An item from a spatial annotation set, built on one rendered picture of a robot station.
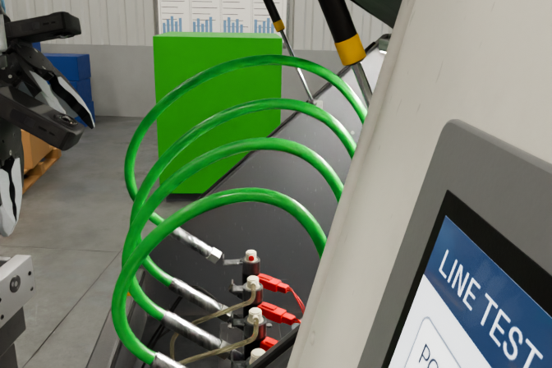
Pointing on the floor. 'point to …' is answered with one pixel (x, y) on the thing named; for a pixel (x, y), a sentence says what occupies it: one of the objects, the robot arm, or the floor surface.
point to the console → (430, 123)
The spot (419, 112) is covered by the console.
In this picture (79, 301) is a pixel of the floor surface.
